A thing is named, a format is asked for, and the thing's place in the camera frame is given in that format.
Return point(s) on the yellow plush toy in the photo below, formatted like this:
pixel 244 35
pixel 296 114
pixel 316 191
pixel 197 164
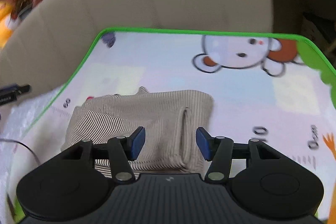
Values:
pixel 4 26

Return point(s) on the white fluffy blanket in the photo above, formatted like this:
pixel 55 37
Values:
pixel 18 134

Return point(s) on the green-edged cartoon play mat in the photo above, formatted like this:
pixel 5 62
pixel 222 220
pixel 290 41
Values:
pixel 236 98

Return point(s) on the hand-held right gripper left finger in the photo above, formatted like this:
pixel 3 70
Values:
pixel 137 144

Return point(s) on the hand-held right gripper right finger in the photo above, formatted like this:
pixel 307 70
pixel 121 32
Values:
pixel 203 144

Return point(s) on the beige striped garment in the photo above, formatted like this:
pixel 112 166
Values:
pixel 147 121

